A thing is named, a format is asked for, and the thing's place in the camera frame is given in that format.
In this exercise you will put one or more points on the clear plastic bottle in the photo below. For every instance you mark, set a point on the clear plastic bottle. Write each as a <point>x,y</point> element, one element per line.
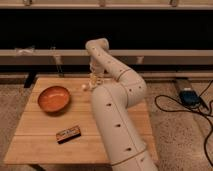
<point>86,87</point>

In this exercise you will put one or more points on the wooden table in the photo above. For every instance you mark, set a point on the wooden table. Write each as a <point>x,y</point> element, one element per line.
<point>35,141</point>

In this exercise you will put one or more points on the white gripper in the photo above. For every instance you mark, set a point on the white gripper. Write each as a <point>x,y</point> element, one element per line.
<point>95,68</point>

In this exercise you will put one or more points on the brown snack box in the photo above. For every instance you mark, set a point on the brown snack box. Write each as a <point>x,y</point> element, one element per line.
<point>68,134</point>

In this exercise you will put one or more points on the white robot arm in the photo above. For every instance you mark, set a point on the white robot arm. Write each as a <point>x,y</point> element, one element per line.
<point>125,148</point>

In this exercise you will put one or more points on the orange ceramic bowl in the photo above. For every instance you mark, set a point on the orange ceramic bowl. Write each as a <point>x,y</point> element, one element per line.
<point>53,99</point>

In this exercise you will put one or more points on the blue power adapter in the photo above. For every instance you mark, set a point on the blue power adapter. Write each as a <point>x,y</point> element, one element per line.
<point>189,97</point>

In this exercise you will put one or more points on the grey metal rail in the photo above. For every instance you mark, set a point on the grey metal rail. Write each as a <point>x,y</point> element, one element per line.
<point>77,57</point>

